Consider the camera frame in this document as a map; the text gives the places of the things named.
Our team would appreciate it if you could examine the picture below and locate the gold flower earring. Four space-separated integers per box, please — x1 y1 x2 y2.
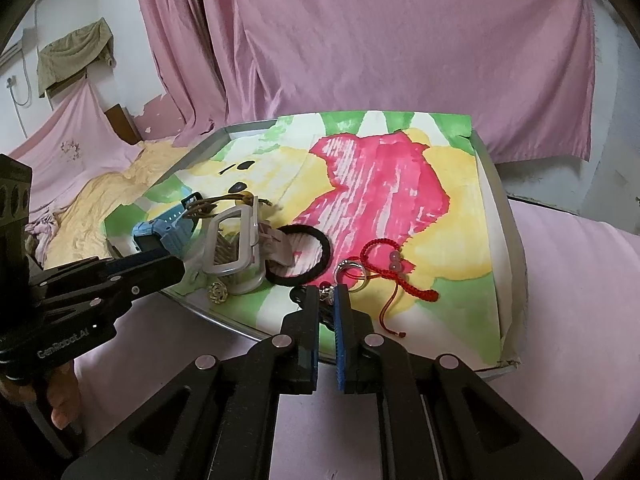
207 281 229 304

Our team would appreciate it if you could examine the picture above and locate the brown cord amber bead necklace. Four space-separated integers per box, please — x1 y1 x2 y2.
182 182 274 220

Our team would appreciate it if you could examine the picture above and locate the gold red stone earring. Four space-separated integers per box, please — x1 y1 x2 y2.
319 282 335 309

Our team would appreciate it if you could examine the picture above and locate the person's left hand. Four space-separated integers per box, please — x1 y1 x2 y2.
1 361 81 430

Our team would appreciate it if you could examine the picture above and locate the yellow bed blanket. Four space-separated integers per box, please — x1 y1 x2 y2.
43 140 189 269

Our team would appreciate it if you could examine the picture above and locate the blue smart watch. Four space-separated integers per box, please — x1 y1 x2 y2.
132 192 203 258

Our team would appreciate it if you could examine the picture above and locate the pink bed sheet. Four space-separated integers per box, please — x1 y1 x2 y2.
10 79 141 263

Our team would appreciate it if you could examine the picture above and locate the brown wooden headboard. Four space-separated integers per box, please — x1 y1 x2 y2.
104 104 141 145

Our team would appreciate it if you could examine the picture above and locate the pink table cloth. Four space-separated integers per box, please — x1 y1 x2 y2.
75 202 639 479

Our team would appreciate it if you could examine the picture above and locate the grey shallow tray box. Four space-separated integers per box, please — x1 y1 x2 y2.
106 119 530 380

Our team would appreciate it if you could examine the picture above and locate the colourful printed tray liner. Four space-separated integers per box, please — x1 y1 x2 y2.
102 110 504 366

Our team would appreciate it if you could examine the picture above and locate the olive green hanging cloth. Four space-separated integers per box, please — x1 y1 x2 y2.
37 18 116 98

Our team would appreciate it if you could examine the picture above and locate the pink satin curtain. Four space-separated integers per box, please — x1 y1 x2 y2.
138 0 594 162

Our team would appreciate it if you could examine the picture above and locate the black hair tie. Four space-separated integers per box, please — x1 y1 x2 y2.
263 224 334 288

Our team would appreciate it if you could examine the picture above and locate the silver ring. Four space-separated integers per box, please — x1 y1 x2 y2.
333 258 374 294

